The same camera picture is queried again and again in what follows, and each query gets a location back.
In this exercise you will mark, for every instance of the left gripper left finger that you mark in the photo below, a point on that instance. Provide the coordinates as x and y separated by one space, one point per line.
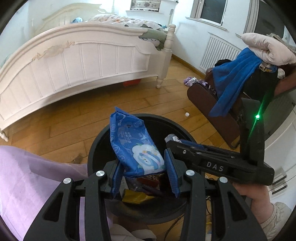
115 177

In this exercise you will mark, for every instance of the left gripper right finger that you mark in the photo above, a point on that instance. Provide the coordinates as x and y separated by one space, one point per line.
175 170

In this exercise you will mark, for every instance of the blue wet wipes pack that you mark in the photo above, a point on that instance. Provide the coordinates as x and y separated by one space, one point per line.
133 145

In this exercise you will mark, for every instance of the orange snack bag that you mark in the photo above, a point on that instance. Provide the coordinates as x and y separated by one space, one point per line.
133 197

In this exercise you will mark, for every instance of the black round trash bin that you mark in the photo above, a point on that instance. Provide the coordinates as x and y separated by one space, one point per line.
165 206

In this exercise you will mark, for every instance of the right hand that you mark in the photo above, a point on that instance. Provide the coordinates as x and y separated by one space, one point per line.
261 206

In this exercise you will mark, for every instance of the brown chair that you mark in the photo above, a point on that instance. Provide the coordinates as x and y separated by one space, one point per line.
265 85

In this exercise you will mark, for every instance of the red box under bed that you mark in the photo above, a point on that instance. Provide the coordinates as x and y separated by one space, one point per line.
131 82

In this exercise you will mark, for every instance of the blue towel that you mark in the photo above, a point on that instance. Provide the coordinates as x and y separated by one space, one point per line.
229 79

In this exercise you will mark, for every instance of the purple floral cloth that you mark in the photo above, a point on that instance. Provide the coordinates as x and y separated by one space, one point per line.
189 81

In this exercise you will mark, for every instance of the pink folded blanket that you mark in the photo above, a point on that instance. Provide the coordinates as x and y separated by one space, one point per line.
270 48

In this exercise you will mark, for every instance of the white radiator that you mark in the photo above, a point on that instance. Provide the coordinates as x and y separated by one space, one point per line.
217 49

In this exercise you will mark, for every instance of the window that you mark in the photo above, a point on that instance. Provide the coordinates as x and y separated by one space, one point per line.
212 11

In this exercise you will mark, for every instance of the white ornate bed frame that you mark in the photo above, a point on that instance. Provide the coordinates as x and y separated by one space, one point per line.
74 58

